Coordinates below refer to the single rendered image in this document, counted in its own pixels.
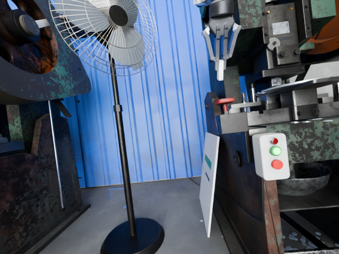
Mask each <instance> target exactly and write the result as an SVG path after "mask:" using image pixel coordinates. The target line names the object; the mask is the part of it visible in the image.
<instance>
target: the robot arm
mask: <svg viewBox="0 0 339 254"><path fill-rule="evenodd" d="M194 5H195V6H208V5H210V6H209V23H208V27H207V28H206V29H205V30H204V31H202V32H201V34H202V36H203V37H204V39H205V43H206V47H207V51H208V55H209V59H210V60H213V61H214V69H215V71H217V80H219V81H222V80H223V70H225V69H226V60H227V59H228V58H230V57H232V55H233V51H234V47H235V43H236V39H237V35H238V33H239V31H240V29H241V27H242V26H241V25H237V24H236V23H235V20H234V1H233V0H194ZM231 28H233V29H232V31H233V32H232V36H231V39H230V43H229V47H228V51H227V43H228V33H229V32H230V30H231ZM209 31H210V32H211V33H212V35H213V36H214V55H213V51H212V47H211V42H210V38H209ZM220 36H221V60H219V40H220Z"/></svg>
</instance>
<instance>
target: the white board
mask: <svg viewBox="0 0 339 254"><path fill-rule="evenodd" d="M218 147H219V137H218V136H216V135H213V134H210V133H208V132H206V134H205V144H204V154H203V164H202V175H201V185H200V196H199V199H200V203H201V208H202V213H203V218H204V223H205V228H206V233H207V237H210V227H211V216H212V206H213V197H214V187H215V177H216V167H217V157H218Z"/></svg>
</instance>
